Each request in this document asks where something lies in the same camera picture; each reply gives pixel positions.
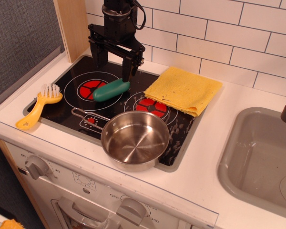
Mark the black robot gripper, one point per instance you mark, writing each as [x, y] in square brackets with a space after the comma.
[117, 36]

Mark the green toy cucumber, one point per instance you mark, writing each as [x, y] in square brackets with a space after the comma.
[111, 90]

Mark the stainless steel pot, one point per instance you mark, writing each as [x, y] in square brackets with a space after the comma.
[133, 140]

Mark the black toy stovetop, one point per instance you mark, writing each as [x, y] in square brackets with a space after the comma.
[77, 85]

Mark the yellow dish brush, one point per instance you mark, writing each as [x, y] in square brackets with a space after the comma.
[49, 94]

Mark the yellow folded cloth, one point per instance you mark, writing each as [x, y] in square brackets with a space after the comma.
[187, 92]

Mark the grey left oven knob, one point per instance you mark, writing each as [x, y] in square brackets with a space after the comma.
[36, 167]

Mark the grey oven knob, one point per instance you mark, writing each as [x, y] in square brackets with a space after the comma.
[36, 167]
[132, 211]

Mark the white toy oven front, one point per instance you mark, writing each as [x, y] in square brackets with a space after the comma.
[70, 200]

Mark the grey right oven knob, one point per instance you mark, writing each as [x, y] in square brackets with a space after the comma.
[132, 211]

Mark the grey sink basin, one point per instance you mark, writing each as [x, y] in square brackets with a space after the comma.
[253, 164]

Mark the yellow orange object bottom corner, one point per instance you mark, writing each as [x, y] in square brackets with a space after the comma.
[10, 224]

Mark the wooden side post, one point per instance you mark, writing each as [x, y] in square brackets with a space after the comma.
[73, 24]

